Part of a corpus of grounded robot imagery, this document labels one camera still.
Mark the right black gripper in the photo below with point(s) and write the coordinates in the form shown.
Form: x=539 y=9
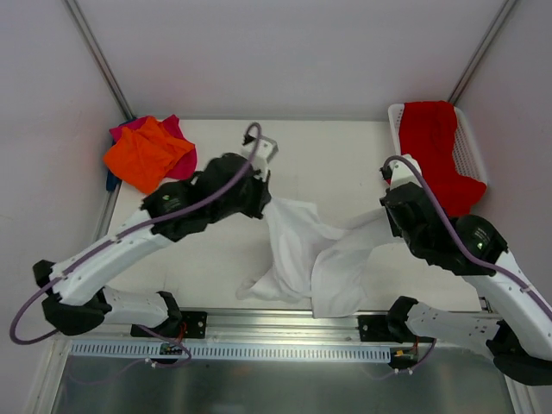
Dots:
x=398 y=216

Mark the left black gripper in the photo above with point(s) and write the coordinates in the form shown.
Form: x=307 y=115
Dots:
x=260 y=195

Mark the white t shirt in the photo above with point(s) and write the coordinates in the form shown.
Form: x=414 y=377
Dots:
x=312 y=259

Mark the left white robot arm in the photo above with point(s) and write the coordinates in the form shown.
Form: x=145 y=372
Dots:
x=79 y=298

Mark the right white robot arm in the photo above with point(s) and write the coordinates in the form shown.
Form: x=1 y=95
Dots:
x=519 y=342

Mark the pink t shirt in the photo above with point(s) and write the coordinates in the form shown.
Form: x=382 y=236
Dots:
x=183 y=164

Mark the white plastic basket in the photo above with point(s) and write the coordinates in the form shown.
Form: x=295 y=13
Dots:
x=466 y=153

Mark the red t shirt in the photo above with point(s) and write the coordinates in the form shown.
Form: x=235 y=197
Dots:
x=427 y=134

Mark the orange t shirt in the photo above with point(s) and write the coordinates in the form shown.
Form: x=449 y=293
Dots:
x=142 y=155

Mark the blue t shirt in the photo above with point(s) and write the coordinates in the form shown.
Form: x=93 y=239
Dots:
x=112 y=181

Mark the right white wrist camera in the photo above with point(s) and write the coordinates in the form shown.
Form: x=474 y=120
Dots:
x=400 y=170

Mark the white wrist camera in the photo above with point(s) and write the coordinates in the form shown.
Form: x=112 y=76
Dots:
x=400 y=170
x=266 y=151

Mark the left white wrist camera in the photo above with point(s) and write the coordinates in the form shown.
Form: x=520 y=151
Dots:
x=266 y=151

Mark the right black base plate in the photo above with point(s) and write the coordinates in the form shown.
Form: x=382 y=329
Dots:
x=382 y=328

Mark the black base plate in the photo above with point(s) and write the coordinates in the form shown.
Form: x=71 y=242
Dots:
x=382 y=328
x=194 y=323

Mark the aluminium mounting rail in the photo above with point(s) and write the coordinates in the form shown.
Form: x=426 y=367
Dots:
x=223 y=325

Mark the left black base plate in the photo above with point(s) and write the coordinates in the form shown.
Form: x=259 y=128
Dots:
x=194 y=323

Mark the white slotted cable duct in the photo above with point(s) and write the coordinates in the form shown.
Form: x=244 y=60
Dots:
x=231 y=351

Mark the right aluminium corner post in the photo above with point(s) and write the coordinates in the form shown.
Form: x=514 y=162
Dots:
x=503 y=15

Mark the aluminium corner post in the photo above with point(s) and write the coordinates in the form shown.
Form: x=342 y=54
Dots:
x=503 y=15
x=90 y=40

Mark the left aluminium corner post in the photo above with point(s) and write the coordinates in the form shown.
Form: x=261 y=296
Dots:
x=90 y=40

